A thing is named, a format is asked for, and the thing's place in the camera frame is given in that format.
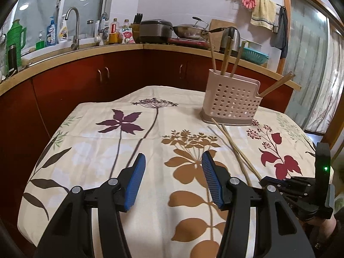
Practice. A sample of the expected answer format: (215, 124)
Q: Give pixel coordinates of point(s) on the steel wok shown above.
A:
(188, 32)

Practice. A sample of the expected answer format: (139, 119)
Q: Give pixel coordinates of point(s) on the pile of wooden chopsticks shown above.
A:
(234, 148)

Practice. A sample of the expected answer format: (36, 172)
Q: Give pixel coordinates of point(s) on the white wall tap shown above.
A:
(102, 36)

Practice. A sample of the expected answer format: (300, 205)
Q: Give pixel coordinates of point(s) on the wooden knife block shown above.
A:
(135, 33)

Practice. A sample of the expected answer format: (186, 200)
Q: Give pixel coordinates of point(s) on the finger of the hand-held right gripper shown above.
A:
(276, 182)

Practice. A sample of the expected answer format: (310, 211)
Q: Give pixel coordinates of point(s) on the green cup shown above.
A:
(40, 45)

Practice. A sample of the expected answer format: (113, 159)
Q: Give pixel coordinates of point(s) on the green thermos jug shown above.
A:
(14, 37)

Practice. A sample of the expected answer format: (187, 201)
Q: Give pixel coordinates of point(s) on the black bottle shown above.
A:
(12, 59)

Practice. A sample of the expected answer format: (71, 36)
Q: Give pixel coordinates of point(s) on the white sink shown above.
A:
(53, 52)

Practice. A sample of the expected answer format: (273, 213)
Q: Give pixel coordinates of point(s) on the pink packet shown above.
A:
(127, 36)

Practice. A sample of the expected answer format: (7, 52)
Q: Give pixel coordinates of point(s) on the floral printed tablecloth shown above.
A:
(150, 150)

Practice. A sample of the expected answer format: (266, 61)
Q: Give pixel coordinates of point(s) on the glass window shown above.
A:
(40, 10)

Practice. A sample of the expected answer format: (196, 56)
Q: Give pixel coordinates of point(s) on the yellow oil bottle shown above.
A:
(114, 36)

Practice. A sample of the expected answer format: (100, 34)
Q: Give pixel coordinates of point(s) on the dark rice cooker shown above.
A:
(156, 32)

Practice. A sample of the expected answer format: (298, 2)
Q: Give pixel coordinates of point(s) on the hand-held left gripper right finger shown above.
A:
(212, 182)

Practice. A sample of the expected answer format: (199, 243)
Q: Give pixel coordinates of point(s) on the long wooden chopstick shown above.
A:
(212, 55)
(275, 83)
(279, 86)
(237, 57)
(225, 56)

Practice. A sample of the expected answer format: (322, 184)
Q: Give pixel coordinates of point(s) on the grey cloth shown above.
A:
(280, 32)

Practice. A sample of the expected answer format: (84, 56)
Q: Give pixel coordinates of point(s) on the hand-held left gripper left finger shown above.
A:
(134, 185)

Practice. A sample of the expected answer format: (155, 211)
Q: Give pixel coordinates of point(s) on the yellow towel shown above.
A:
(263, 13)

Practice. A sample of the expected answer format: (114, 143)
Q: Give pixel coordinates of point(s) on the steel kitchen faucet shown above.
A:
(75, 37)

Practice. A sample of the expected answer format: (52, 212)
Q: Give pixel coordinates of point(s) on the red induction cooktop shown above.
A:
(188, 43)

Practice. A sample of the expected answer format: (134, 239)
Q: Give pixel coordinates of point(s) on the pale curtain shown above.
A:
(328, 86)

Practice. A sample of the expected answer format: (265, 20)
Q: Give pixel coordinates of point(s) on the white basin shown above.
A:
(255, 45)

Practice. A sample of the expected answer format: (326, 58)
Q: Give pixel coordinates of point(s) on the small clear bottle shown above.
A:
(126, 24)

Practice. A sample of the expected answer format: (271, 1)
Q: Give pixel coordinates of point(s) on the white spray bottle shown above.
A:
(63, 32)

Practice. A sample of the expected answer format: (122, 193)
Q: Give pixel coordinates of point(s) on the pink perforated utensil holder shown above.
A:
(228, 99)

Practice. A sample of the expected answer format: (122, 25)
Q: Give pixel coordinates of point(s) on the pink rubber gloves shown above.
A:
(248, 0)

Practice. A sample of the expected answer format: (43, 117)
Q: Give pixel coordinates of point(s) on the wooden cutting board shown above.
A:
(217, 41)

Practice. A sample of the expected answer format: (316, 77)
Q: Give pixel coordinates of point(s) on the blue detergent bottle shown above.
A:
(52, 33)

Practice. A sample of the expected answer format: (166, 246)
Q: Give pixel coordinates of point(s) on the teal colander basket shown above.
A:
(255, 56)

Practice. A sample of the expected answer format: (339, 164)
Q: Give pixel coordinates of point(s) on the red kitchen cabinets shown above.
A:
(80, 91)

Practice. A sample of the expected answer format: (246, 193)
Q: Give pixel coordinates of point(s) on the steel electric kettle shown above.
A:
(235, 39)

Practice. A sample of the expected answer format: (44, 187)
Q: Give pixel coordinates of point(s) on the frosted glass door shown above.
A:
(306, 45)

